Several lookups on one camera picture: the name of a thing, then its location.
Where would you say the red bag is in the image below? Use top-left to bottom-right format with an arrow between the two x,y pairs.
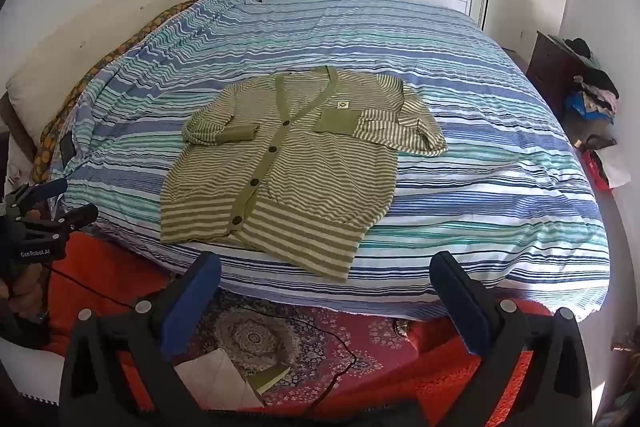
580,134 -> 618,192

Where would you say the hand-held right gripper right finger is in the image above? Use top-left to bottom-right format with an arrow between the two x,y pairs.
429,250 -> 594,427

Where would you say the white paper sheet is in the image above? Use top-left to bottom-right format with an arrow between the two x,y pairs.
174,349 -> 266,410

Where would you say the green striped cardigan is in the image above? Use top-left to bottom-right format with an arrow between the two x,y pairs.
160,66 -> 448,284

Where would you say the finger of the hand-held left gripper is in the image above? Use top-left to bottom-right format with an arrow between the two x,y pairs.
20,203 -> 100,240
5,178 -> 69,210

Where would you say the black phone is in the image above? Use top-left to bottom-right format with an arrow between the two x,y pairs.
59,132 -> 77,164

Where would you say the orange patterned blanket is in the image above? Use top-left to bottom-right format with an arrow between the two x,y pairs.
29,0 -> 206,184

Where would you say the pile of clothes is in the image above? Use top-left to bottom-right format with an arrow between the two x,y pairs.
564,38 -> 622,128

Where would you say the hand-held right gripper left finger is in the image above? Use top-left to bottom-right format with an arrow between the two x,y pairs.
59,251 -> 222,427

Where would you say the red rug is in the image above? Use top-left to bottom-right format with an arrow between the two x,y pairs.
44,229 -> 551,414

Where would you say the patterned carpet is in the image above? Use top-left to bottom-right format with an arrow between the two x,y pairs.
182,289 -> 426,408

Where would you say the blue striped bed sheet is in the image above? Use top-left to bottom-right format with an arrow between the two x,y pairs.
50,0 -> 613,323

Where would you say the green book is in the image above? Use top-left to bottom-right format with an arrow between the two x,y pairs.
249,363 -> 292,396

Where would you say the dark wooden nightstand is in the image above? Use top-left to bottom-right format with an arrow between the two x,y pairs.
526,31 -> 596,118

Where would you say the black cable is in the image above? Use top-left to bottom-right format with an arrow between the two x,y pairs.
47,266 -> 359,409

